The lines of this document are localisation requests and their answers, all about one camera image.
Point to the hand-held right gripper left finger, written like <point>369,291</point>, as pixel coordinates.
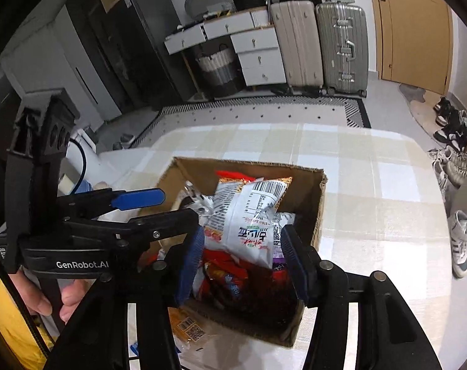
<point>189,266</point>

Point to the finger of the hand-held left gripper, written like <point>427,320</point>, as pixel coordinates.
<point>140,197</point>
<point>160,225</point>

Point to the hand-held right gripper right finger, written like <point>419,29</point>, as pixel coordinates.
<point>295,266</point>

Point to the red snack packet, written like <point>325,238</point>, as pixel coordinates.
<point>237,275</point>

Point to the brown cardboard box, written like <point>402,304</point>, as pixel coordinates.
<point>310,200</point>

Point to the person's left hand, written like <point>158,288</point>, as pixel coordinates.
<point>34,296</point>

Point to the white container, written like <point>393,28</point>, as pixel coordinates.
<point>93,169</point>

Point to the orange snack packet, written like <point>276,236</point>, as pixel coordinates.
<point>187,325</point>

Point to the checkered tablecloth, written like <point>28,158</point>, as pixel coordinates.
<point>372,208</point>

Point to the white cabinet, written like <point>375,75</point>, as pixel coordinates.
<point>83,84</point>

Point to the yellow garment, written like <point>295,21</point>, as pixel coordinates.
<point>9,327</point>

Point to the black white patterned rug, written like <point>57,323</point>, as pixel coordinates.
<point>256,113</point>

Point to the woven laundry basket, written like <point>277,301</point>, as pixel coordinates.
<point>218,69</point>

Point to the dark grey cabinet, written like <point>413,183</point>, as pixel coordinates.
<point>140,46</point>

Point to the pile of shoes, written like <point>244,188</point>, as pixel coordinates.
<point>449,162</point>

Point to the white drawer desk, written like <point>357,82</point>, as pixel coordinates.
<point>252,42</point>

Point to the beige round rug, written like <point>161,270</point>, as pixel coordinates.
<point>422,111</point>

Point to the beige suitcase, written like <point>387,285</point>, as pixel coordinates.
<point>295,42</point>

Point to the silver suitcase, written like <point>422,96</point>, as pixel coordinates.
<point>341,46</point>

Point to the wooden door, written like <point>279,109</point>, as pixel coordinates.
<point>414,31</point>

